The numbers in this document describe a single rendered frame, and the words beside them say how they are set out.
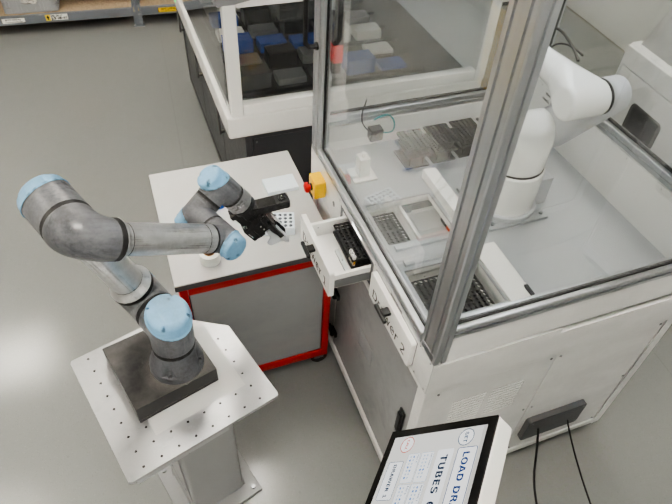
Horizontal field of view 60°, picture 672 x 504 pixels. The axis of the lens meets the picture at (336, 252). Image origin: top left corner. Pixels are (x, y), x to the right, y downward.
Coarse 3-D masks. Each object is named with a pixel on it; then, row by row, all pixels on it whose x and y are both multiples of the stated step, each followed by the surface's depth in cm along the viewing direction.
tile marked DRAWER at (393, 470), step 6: (390, 462) 132; (396, 462) 130; (402, 462) 129; (390, 468) 130; (396, 468) 129; (390, 474) 129; (396, 474) 127; (384, 480) 129; (390, 480) 127; (396, 480) 126; (384, 486) 127; (390, 486) 126; (378, 492) 127; (384, 492) 126; (390, 492) 124; (378, 498) 126; (384, 498) 124; (390, 498) 123
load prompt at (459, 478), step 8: (464, 448) 118; (472, 448) 116; (456, 456) 118; (464, 456) 116; (472, 456) 115; (456, 464) 116; (464, 464) 115; (472, 464) 113; (456, 472) 115; (464, 472) 113; (456, 480) 113; (464, 480) 112; (448, 488) 113; (456, 488) 112; (464, 488) 110; (448, 496) 112; (456, 496) 110; (464, 496) 109
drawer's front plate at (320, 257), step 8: (304, 216) 196; (304, 224) 195; (304, 232) 198; (312, 232) 191; (312, 240) 190; (320, 248) 186; (320, 256) 184; (320, 264) 186; (328, 264) 181; (320, 272) 189; (328, 272) 179; (328, 280) 181; (328, 288) 184; (328, 296) 186
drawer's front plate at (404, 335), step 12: (372, 276) 181; (372, 288) 183; (384, 288) 176; (372, 300) 186; (384, 300) 175; (396, 312) 169; (384, 324) 180; (396, 324) 170; (396, 336) 172; (408, 336) 164; (408, 348) 165; (408, 360) 167
